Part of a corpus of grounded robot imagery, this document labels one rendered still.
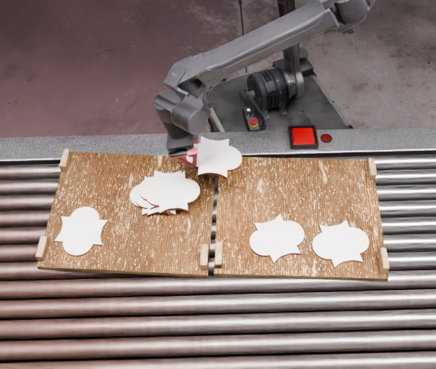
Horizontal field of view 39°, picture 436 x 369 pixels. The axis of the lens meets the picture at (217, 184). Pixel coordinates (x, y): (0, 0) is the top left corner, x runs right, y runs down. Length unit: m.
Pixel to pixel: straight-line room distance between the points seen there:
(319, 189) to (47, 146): 0.75
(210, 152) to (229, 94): 1.26
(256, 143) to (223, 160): 0.23
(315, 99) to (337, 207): 1.24
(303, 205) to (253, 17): 2.08
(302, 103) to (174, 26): 1.03
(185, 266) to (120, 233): 0.19
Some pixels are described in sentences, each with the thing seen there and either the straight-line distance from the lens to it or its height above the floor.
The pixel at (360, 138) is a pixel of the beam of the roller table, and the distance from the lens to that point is 1.74.
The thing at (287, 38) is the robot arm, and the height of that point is 1.38.
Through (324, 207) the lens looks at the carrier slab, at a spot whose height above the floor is 0.94.
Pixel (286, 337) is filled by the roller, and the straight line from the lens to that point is 1.41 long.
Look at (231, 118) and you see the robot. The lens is 2.64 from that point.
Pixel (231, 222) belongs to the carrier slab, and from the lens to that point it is 1.52.
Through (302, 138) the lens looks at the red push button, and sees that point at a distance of 1.70.
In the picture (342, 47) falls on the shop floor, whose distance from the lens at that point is 3.37.
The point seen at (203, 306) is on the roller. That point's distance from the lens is 1.43.
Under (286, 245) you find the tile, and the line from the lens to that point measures 1.48.
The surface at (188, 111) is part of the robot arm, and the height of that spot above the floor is 1.27.
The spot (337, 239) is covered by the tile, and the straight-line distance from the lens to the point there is 1.51.
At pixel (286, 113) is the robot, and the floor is 0.26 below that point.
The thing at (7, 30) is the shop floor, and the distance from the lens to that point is 3.62.
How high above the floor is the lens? 2.23
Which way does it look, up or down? 55 degrees down
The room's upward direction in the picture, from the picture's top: 1 degrees counter-clockwise
